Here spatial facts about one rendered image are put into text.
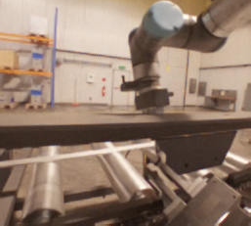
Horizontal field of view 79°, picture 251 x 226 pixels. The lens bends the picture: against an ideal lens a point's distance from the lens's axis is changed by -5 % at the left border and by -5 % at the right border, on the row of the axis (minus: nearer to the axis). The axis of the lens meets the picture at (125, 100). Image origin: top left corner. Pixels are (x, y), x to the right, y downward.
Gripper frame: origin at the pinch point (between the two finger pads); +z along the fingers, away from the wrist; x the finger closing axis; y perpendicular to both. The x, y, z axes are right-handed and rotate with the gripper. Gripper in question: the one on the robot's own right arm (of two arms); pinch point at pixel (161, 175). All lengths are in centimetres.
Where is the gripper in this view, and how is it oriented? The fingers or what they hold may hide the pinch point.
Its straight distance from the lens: 38.8
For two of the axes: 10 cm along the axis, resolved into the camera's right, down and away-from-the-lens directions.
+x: 8.0, -5.3, 2.8
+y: 3.3, 7.9, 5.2
